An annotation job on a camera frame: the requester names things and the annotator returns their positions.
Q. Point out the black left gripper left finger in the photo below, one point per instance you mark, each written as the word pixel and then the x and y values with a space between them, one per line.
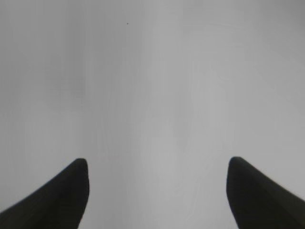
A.
pixel 58 204

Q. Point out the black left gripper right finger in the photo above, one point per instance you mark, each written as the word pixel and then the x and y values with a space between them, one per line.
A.
pixel 257 202

